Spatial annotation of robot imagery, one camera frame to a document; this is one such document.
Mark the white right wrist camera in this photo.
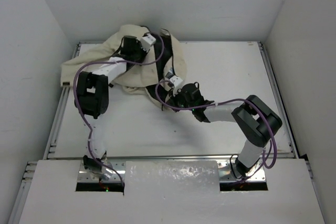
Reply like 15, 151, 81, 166
169, 75, 183, 88

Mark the cream jacket with black lining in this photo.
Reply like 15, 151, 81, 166
60, 24, 187, 111

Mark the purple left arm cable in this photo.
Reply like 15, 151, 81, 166
73, 34, 166, 187

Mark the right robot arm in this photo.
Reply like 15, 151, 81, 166
166, 82, 282, 178

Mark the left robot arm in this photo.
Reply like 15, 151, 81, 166
74, 34, 156, 173

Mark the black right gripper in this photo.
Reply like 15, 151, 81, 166
167, 86, 195, 112

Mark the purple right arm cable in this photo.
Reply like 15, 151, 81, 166
155, 81, 278, 180

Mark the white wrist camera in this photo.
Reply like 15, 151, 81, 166
140, 33, 156, 52
169, 75, 183, 88

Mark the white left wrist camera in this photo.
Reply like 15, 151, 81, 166
140, 33, 156, 52

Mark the white foreground cover panel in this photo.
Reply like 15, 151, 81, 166
20, 159, 324, 223

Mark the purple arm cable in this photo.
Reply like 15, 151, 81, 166
73, 34, 166, 187
155, 81, 278, 180

